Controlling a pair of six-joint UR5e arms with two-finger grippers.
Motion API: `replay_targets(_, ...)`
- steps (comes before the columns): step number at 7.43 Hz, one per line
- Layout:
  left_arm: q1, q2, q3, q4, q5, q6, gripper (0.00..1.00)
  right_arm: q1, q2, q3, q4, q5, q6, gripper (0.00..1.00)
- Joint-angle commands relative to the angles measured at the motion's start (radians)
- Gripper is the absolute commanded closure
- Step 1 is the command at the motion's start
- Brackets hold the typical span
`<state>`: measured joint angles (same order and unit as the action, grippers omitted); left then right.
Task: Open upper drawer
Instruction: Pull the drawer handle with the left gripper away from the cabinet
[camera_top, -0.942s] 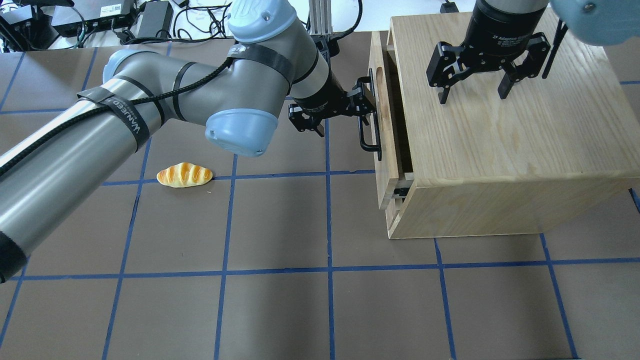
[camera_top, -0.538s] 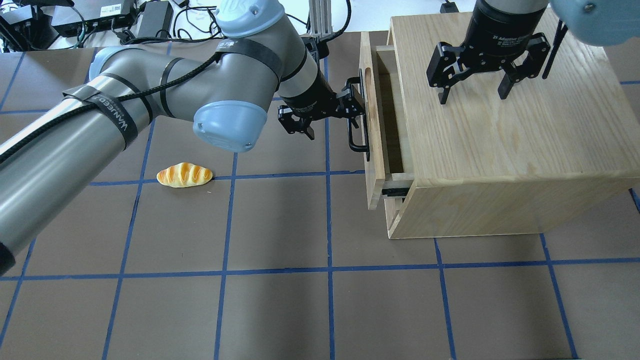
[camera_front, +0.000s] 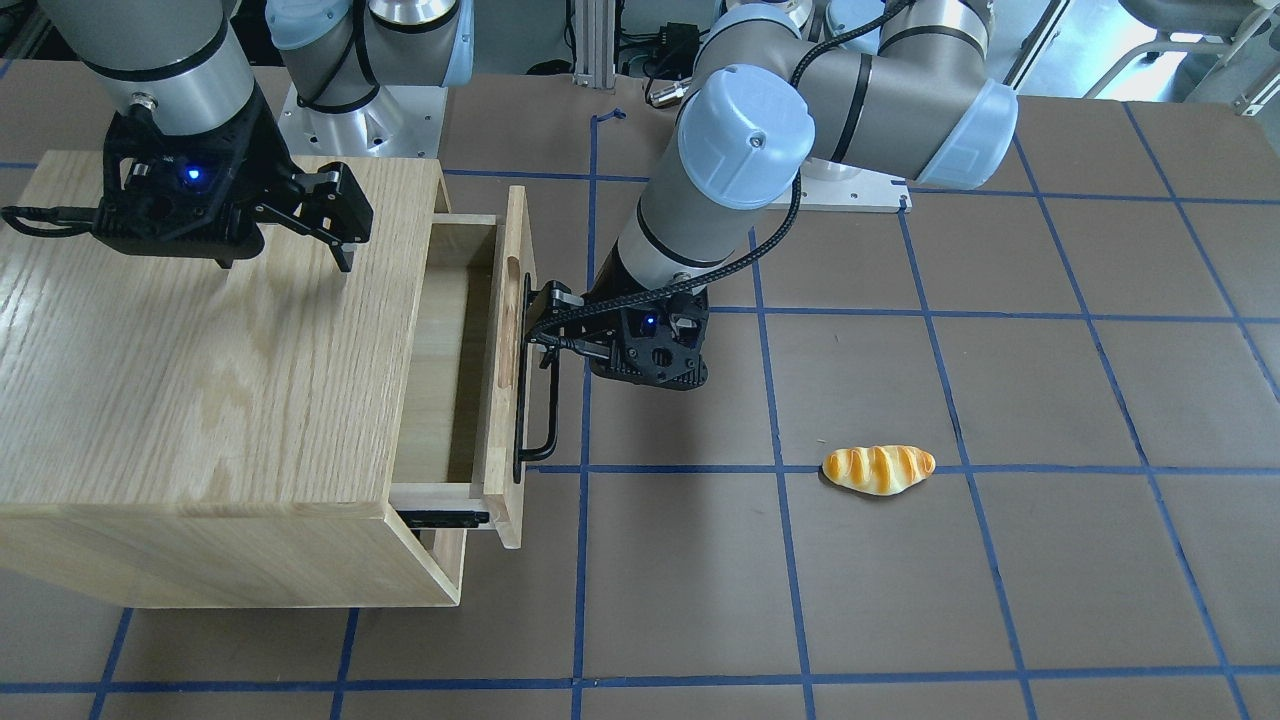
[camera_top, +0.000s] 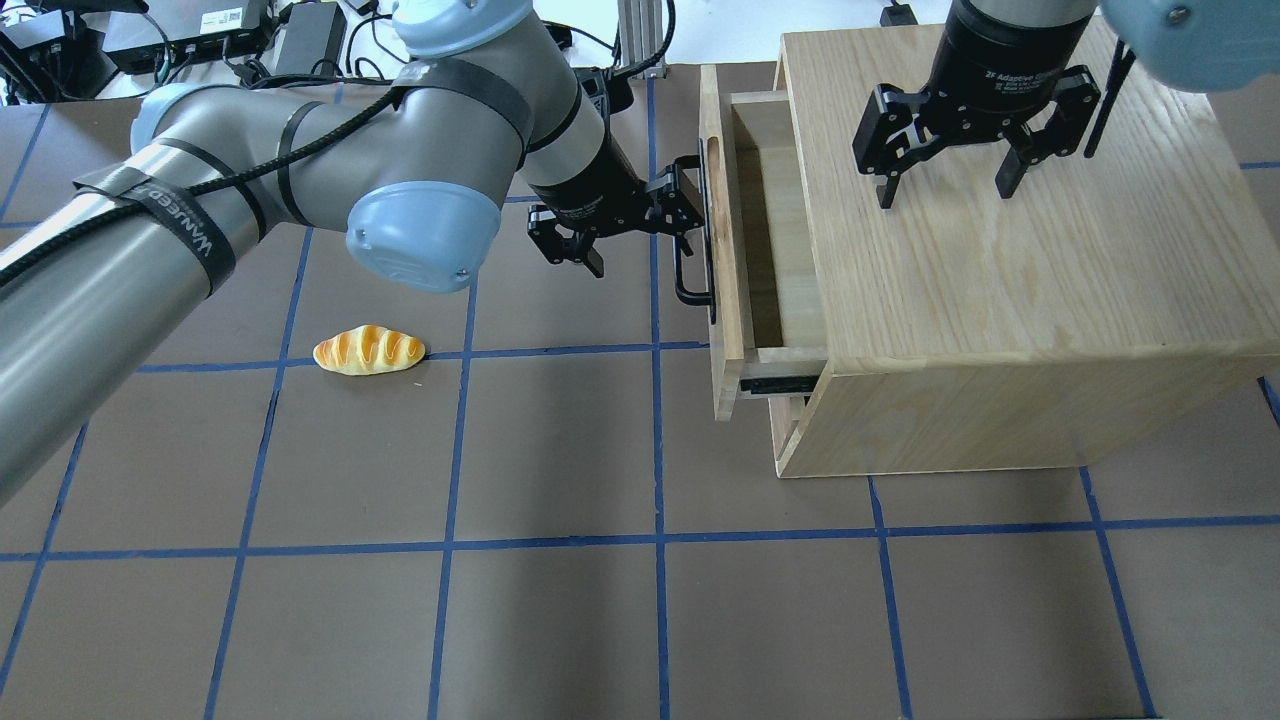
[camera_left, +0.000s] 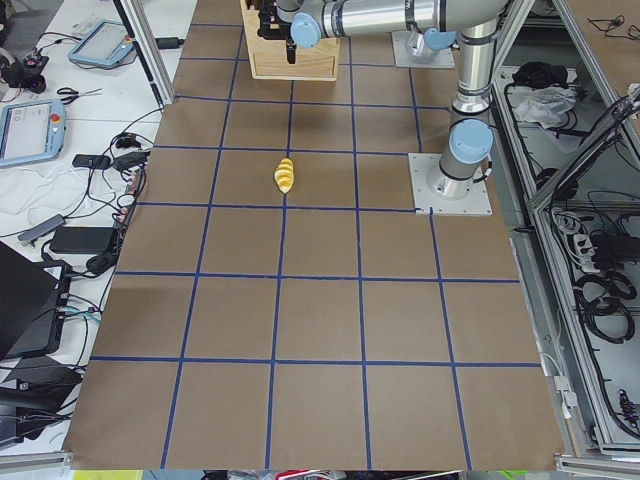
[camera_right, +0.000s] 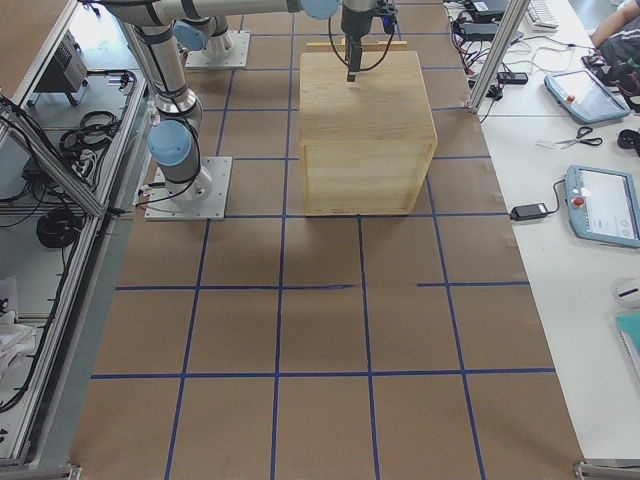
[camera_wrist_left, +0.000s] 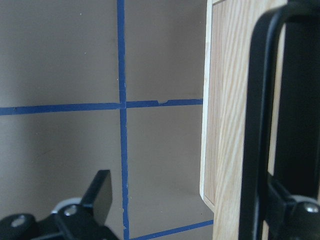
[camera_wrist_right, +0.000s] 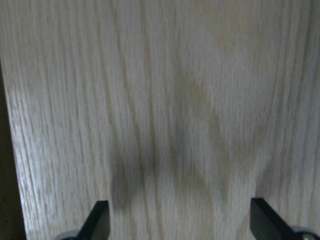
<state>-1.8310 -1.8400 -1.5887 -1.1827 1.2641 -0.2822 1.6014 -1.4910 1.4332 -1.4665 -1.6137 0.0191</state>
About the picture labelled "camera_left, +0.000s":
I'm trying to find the wooden drawer cabinet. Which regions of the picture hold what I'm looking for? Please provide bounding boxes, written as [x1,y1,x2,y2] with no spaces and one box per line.
[240,1,340,81]

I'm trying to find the crumpled white cloth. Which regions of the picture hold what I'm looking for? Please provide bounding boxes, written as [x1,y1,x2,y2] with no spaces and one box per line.
[514,87,576,129]

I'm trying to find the black laptop computer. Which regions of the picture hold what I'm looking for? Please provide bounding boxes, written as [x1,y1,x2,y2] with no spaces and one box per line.
[1,244,71,359]

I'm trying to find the black coiled cables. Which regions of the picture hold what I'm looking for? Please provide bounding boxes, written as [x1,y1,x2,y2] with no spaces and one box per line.
[572,272,639,346]

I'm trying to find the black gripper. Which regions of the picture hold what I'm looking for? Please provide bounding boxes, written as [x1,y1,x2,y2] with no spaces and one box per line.
[257,0,296,64]

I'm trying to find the black power adapter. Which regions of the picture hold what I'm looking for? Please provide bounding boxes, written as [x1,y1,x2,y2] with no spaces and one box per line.
[50,226,114,254]

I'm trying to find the blue teach pendant far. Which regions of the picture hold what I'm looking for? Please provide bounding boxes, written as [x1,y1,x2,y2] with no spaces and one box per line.
[67,20,134,70]

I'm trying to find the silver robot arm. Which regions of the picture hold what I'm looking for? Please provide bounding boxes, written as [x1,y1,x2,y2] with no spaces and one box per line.
[408,28,458,56]
[257,0,507,200]

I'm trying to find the blue teach pendant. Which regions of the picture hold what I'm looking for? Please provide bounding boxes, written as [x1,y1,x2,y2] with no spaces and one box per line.
[67,20,134,70]
[1,99,66,168]

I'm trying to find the black phone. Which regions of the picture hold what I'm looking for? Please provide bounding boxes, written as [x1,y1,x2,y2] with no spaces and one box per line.
[72,154,112,170]

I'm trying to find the aluminium frame post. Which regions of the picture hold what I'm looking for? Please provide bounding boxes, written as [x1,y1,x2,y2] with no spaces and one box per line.
[113,0,175,109]

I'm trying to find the toy bread loaf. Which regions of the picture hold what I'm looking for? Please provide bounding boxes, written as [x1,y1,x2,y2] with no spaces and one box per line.
[274,158,295,195]

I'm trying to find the blue teach pendant near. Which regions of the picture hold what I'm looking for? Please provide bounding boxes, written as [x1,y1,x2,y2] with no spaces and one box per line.
[1,99,66,168]

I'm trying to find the black handled scissors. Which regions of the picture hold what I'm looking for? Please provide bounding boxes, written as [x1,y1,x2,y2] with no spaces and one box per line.
[56,87,103,105]

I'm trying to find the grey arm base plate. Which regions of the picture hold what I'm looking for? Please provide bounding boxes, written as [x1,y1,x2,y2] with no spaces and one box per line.
[408,153,492,217]

